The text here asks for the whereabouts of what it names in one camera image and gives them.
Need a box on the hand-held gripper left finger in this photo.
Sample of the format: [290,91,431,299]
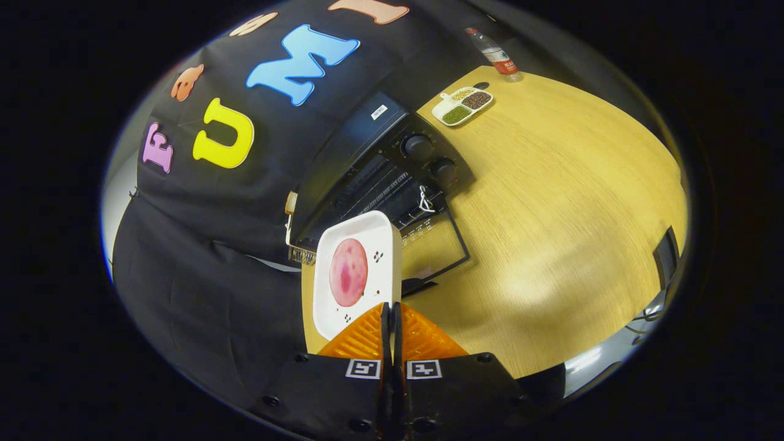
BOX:
[254,302,393,439]

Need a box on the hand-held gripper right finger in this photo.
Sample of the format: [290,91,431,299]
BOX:
[392,302,555,439]

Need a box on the pink round food slice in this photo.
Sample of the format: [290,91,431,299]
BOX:
[329,238,369,307]

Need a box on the white square plate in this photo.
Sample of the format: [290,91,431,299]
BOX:
[312,210,403,342]

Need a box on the black toaster oven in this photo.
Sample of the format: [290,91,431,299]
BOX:
[287,92,476,296]

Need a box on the white divided bean dish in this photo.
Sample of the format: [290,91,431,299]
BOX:
[432,86,494,127]

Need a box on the clear plastic water bottle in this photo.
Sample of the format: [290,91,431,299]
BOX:
[464,27,523,83]

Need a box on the black cable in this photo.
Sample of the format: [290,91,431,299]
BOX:
[622,303,671,336]

